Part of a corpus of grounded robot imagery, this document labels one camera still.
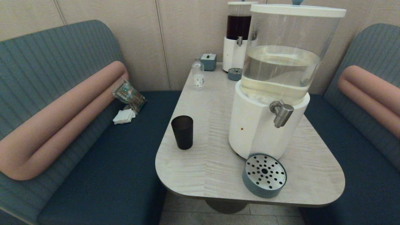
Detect small dispenser with dark drink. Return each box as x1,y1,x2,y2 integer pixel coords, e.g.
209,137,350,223
222,1,258,73

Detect pink bolster cushion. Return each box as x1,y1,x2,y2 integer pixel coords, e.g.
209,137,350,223
0,61,129,181
338,65,400,140

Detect dark brown plastic cup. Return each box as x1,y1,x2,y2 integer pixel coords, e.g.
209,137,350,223
171,115,194,150

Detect large blue perforated drip tray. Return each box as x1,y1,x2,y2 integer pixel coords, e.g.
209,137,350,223
242,153,287,199

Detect white paper napkins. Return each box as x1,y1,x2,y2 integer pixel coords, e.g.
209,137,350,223
112,109,136,125

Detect blue-grey tissue box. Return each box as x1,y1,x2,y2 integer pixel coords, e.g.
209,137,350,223
200,53,217,72

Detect clear snack packet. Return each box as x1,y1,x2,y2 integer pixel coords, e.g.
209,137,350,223
112,80,147,114

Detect small blue drip tray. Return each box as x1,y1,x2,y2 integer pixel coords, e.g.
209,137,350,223
227,68,243,82

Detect metal water dispenser tap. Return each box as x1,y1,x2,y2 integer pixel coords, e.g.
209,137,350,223
269,100,294,128

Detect white water dispenser lid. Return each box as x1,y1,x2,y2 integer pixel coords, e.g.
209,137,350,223
250,4,347,18

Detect clear water dispenser white base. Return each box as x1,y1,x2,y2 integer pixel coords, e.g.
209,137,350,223
228,4,347,160

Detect teal bench sofa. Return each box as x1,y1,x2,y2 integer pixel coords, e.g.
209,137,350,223
0,20,182,225
300,23,400,225

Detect clear plastic bottle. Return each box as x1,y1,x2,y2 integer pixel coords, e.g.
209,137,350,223
192,57,205,91

